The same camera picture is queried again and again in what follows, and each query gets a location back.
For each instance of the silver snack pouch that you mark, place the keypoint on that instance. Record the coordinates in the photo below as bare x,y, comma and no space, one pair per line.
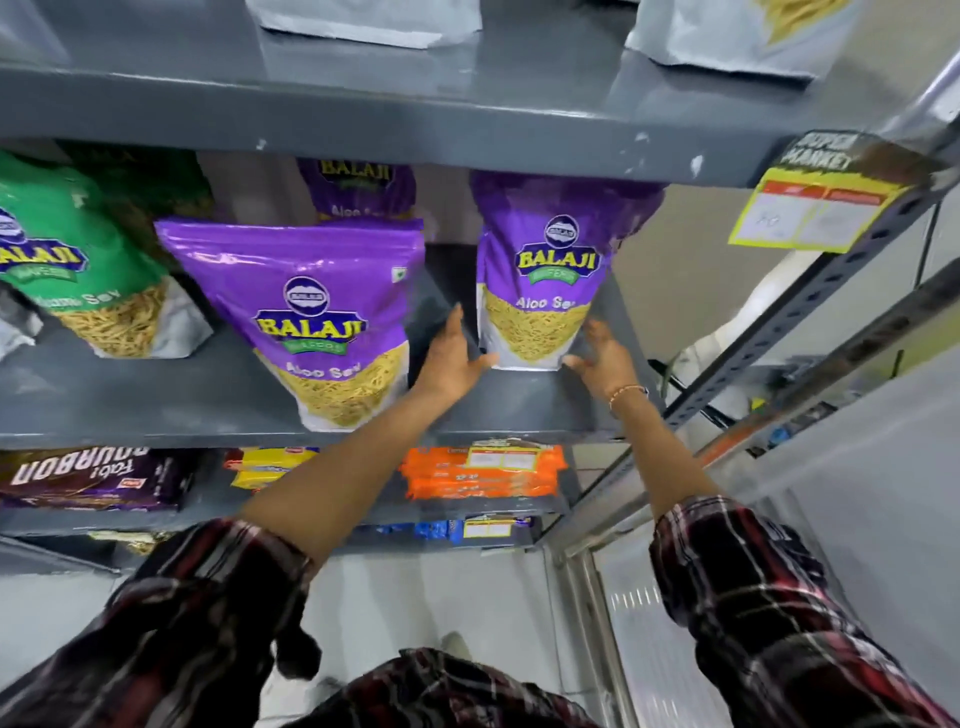
735,34
367,19
15,324

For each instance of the grey metal shelf rack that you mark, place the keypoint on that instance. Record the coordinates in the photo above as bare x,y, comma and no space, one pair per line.
420,112

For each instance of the yellow shelf price tag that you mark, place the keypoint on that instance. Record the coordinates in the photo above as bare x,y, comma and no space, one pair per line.
814,202

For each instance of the white shoe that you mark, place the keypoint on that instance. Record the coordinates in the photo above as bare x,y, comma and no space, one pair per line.
456,645

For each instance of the brown biscuit packet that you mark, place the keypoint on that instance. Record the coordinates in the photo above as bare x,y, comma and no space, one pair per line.
90,476

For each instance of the dark plaid shirt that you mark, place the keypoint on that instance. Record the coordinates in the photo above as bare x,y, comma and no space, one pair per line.
172,637

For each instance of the grey slotted metal rack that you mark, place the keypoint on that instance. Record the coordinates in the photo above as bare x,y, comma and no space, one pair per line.
840,352

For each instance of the person's left thumb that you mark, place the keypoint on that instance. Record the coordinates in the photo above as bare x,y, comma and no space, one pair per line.
484,362

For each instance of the blue biscuit packets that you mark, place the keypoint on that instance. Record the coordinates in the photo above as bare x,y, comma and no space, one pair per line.
420,530

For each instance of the small yellow price label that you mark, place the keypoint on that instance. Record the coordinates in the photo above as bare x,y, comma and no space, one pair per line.
501,457
489,529

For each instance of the person's right forearm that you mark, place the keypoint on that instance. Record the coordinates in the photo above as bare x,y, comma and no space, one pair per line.
664,457

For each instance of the green snack pouch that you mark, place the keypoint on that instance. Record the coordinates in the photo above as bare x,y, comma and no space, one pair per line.
154,187
67,255

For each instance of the purple snack pouch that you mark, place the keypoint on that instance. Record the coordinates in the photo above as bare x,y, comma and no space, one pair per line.
358,186
322,315
541,270

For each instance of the person's left forearm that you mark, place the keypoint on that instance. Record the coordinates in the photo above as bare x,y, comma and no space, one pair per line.
352,465

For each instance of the orange biscuit packet stack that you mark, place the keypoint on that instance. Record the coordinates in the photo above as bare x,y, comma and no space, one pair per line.
450,484

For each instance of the yellow biscuit packet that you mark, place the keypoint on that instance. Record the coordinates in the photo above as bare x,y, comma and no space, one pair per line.
270,466

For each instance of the person's right hand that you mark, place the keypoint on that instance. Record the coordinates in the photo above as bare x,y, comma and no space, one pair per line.
609,369

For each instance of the person's right thumb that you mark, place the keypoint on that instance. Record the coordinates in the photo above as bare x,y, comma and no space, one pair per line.
576,362

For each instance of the person's left hand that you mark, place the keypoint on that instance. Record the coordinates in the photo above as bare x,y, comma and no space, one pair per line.
448,366

